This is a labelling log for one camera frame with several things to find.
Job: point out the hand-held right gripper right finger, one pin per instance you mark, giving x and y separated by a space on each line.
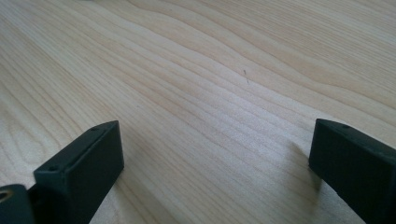
351 161

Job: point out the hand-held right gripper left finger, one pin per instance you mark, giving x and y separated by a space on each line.
84 174

